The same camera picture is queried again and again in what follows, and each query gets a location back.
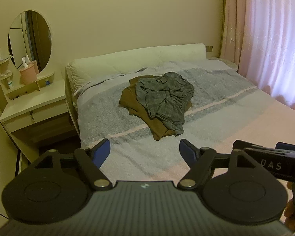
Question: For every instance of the small white green bottle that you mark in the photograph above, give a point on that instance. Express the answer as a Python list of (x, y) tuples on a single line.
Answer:
[(10, 84)]

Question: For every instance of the drawer key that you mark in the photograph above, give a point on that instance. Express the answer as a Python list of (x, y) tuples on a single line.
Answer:
[(32, 118)]

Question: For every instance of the pink tissue holder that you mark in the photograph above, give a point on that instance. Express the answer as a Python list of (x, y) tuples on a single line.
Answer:
[(28, 75)]

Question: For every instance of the pink sheer curtain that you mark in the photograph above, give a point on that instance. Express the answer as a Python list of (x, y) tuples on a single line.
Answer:
[(277, 41)]

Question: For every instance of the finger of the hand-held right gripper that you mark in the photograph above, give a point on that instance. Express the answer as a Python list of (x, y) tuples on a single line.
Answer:
[(290, 146), (250, 144)]

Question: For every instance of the wall socket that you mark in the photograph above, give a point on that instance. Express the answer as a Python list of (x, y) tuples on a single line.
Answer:
[(209, 48)]

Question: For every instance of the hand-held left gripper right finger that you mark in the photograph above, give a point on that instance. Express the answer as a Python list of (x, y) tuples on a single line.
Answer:
[(186, 152)]

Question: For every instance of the grey plaid shorts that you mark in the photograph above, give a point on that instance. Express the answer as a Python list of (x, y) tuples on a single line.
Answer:
[(164, 98)]

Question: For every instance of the cream dressing table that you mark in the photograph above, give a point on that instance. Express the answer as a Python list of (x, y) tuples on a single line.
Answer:
[(34, 100)]

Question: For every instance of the brown garment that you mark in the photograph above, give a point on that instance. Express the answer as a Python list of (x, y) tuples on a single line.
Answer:
[(131, 99)]

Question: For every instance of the oval mirror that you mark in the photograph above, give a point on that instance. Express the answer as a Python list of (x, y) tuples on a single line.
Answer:
[(39, 36)]

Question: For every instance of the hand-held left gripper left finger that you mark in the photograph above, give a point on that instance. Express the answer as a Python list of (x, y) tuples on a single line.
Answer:
[(101, 153)]

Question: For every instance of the person's right hand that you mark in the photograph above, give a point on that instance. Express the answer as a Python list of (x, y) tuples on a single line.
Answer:
[(290, 213)]

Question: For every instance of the beige patterned curtain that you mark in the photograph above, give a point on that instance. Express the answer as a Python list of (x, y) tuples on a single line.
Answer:
[(232, 24)]

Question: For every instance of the white tissue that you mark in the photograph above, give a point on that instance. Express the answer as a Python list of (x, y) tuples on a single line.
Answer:
[(25, 61)]

